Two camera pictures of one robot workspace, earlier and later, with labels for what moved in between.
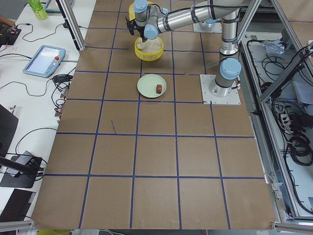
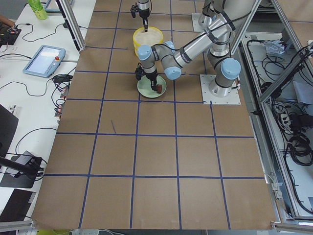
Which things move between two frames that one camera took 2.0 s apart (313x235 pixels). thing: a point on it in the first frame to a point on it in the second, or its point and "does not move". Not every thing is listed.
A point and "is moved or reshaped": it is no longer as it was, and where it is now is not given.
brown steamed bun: [159, 88] does not move
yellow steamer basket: [131, 10] is moved or reshaped
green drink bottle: [38, 8] does not move
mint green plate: [146, 85] does not move
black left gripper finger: [142, 33] to [153, 85]
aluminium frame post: [72, 23] does not move
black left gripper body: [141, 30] to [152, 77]
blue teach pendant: [45, 61] does not move
